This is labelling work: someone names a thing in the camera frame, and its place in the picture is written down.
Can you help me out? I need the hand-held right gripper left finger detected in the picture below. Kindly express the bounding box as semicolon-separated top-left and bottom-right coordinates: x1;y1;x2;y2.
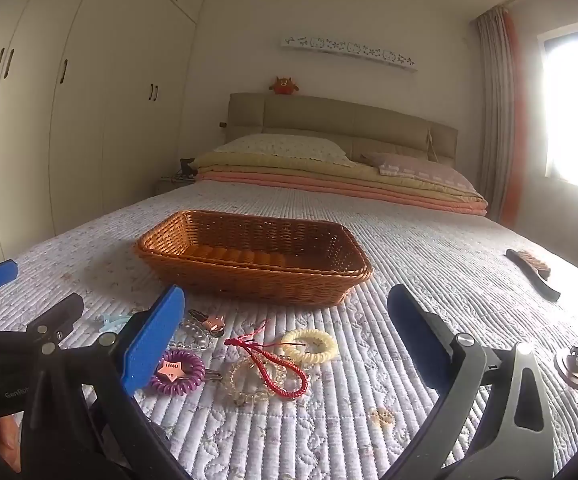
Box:
16;284;194;480

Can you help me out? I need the white wardrobe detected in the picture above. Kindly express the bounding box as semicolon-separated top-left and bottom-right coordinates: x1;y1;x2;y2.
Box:
0;0;208;261

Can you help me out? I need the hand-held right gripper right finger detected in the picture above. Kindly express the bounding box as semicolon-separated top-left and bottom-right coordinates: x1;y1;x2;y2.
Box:
379;284;557;480

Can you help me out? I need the red braided bracelet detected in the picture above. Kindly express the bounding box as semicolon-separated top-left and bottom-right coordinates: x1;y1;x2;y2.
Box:
225;320;310;402

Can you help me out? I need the orange plush toy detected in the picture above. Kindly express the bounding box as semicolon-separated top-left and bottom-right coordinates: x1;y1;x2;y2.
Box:
269;76;300;96

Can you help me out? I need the white quilted bedspread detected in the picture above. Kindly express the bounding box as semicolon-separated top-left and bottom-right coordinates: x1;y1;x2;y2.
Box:
0;180;578;480

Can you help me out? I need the grey and orange curtain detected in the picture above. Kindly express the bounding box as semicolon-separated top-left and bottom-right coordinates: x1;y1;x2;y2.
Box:
475;6;524;228

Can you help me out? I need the light blue hair clip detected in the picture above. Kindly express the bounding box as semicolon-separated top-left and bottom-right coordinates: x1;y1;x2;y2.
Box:
89;311;134;333

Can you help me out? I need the clear crystal bead bracelet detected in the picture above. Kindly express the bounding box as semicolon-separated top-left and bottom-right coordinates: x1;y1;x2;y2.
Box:
221;357;310;406

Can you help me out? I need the beige padded headboard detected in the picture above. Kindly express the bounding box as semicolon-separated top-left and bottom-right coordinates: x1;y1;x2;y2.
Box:
226;92;458;168

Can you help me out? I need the purple spiral hair tie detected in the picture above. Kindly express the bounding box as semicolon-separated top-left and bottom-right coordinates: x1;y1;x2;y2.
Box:
150;350;206;396

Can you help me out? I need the white pearl bracelet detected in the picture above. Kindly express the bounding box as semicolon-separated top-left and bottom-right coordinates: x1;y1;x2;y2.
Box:
168;327;220;352

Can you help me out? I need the pink brown hair clip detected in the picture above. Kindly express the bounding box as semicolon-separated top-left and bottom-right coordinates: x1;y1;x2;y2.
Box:
185;309;226;337

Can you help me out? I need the white carved wall ornament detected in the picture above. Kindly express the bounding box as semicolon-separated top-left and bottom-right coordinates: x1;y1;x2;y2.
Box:
283;35;418;72

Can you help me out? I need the black bed brush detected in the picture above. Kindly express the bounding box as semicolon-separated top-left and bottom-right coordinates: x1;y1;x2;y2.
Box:
505;248;561;302

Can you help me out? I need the brown wicker basket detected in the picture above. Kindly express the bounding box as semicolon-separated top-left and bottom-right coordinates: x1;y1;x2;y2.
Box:
135;210;374;307

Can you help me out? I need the cream spiral hair tie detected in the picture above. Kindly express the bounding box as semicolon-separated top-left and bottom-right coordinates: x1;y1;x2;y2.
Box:
281;328;340;367

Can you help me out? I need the white floral pillow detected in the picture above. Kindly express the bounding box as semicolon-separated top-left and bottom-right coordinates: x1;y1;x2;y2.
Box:
213;134;357;167

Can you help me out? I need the pink checked pillow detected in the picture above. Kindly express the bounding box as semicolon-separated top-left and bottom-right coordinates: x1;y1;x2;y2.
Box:
361;152;474;192

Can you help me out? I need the folded yellow blanket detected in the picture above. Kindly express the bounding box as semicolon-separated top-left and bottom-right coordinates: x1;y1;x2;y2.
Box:
189;152;484;201

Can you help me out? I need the folded pink blanket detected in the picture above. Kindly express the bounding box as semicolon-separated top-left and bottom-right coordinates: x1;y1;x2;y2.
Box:
196;171;488;217

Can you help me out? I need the person's left hand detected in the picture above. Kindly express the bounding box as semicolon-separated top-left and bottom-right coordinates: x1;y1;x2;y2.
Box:
0;417;22;472

